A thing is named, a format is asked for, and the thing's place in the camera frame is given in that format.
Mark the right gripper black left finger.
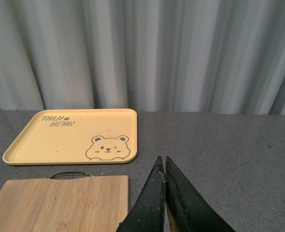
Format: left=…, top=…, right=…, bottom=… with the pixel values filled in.
left=117, top=156, right=166, bottom=232

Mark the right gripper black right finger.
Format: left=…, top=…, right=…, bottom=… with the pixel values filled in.
left=165, top=157, right=234, bottom=232

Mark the bamboo cutting board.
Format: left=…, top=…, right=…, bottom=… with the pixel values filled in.
left=0, top=175, right=128, bottom=232

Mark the yellow bear tray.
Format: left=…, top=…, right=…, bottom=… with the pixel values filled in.
left=3, top=109, right=137, bottom=165

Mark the grey curtain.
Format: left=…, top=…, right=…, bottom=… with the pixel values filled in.
left=0, top=0, right=285, bottom=115

